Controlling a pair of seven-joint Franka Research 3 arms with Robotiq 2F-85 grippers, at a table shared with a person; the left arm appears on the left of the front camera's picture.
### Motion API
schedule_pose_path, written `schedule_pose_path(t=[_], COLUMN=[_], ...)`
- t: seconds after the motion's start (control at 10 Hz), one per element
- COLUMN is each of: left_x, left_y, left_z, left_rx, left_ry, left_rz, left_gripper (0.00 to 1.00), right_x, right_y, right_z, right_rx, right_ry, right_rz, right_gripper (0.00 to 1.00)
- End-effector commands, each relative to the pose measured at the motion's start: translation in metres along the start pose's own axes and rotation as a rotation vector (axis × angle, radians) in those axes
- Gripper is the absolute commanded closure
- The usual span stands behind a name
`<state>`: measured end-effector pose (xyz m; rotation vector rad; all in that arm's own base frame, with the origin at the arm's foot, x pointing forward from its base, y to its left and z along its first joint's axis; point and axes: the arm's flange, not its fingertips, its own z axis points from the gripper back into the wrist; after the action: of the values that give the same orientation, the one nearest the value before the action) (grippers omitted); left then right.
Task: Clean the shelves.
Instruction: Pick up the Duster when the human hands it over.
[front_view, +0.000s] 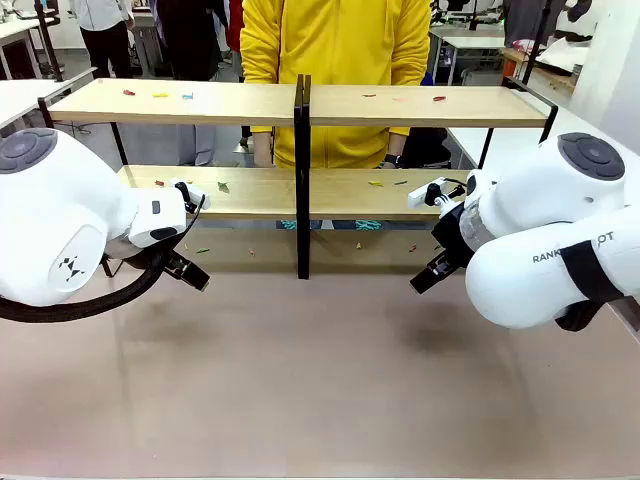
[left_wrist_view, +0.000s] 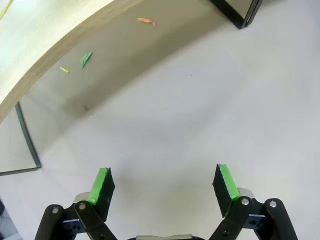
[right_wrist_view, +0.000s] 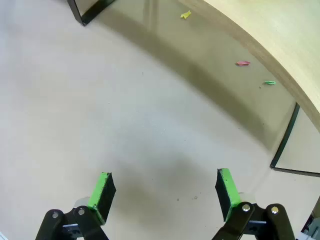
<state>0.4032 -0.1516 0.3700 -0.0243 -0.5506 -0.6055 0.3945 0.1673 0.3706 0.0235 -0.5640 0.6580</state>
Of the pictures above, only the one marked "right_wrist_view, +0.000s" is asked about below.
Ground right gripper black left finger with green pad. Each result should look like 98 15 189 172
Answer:
34 171 118 240

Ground wooden shelf black metal frame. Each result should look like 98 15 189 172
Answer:
66 0 320 176

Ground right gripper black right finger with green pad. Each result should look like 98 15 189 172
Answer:
212 167 296 240

